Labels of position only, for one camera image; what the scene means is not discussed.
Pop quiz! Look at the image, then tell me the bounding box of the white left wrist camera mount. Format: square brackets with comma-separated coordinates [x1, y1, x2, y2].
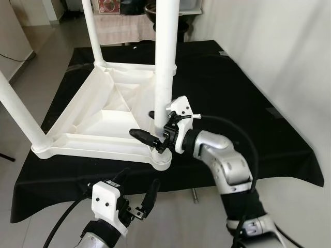
[92, 181, 130, 234]

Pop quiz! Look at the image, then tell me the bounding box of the pink checked cloth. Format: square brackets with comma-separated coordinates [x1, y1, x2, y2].
[93, 13, 156, 45]

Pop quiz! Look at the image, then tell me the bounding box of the black bag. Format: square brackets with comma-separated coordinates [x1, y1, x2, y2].
[122, 0, 148, 15]

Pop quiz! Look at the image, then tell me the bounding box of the white plastic children table top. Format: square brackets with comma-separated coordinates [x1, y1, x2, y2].
[32, 61, 179, 172]

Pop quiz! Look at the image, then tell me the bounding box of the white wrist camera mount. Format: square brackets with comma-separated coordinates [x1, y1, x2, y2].
[167, 97, 200, 154]
[92, 181, 130, 234]

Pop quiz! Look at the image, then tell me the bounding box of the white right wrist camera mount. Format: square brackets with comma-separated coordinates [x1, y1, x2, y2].
[167, 97, 200, 154]

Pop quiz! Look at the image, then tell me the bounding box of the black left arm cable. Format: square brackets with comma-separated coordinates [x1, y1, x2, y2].
[44, 194, 95, 248]

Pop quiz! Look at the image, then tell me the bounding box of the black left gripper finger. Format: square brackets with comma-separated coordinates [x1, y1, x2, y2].
[112, 168, 131, 187]
[142, 178, 161, 213]

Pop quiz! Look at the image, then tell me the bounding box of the clear plastic storage box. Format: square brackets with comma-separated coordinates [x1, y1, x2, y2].
[178, 0, 203, 11]

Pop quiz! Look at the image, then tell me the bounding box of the black tablecloth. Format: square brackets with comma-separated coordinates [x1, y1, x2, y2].
[10, 40, 325, 224]

